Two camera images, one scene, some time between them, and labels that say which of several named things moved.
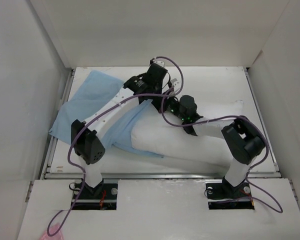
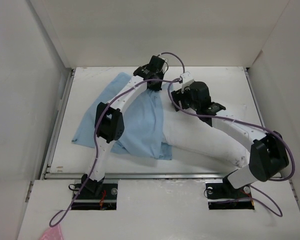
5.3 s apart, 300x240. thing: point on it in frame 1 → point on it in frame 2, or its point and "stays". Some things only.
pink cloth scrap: (53, 228) stays
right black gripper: (167, 100) → (178, 96)
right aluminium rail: (249, 78) stays
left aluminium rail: (54, 140) stays
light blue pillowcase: (99, 87) → (143, 133)
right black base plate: (228, 191) stays
